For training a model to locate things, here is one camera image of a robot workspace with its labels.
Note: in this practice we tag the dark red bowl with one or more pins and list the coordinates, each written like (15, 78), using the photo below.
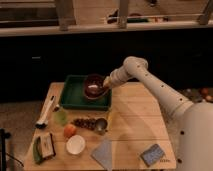
(93, 87)

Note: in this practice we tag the wooden railing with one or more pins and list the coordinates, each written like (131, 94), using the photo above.
(93, 16)

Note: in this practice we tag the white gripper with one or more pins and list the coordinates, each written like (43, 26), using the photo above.
(116, 78)

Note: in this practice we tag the grey folded cloth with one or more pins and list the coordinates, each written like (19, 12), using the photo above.
(103, 154)

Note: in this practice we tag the blue sponge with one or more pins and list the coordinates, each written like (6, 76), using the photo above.
(152, 155)

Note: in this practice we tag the green plastic cup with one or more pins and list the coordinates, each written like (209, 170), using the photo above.
(60, 117)

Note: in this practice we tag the metal cup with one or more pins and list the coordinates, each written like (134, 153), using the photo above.
(101, 125)

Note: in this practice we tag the white bowl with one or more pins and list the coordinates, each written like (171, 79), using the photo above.
(75, 145)

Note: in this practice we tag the orange fruit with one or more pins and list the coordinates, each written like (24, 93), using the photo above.
(69, 130)

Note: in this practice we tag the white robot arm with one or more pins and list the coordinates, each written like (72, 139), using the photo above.
(196, 119)

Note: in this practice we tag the green plastic tray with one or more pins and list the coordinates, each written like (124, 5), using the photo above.
(72, 96)

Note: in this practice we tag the bunch of dark grapes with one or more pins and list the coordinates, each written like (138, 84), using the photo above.
(85, 123)

